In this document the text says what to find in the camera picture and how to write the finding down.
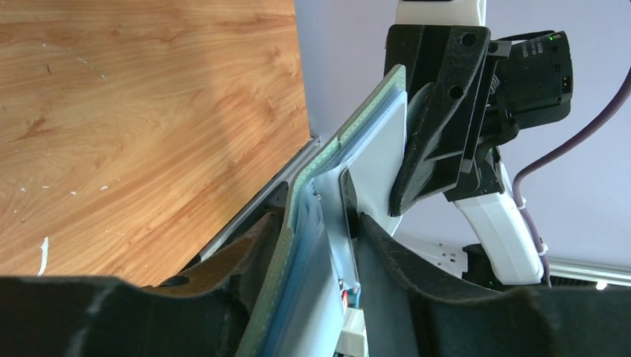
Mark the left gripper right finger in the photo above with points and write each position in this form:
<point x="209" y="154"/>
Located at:
<point x="413" y="308"/>

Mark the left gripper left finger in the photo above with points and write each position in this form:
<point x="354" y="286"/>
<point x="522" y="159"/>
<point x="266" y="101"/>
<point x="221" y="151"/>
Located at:
<point x="202" y="311"/>

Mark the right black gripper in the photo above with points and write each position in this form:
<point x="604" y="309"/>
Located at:
<point x="468" y="95"/>

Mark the green card holder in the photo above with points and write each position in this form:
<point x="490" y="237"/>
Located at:
<point x="300" y="310"/>

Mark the white debris scrap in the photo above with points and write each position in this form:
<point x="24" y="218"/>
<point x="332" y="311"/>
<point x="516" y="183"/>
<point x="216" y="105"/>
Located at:
<point x="44" y="256"/>

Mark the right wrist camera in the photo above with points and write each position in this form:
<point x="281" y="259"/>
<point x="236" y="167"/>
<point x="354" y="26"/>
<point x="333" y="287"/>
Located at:
<point x="456" y="12"/>

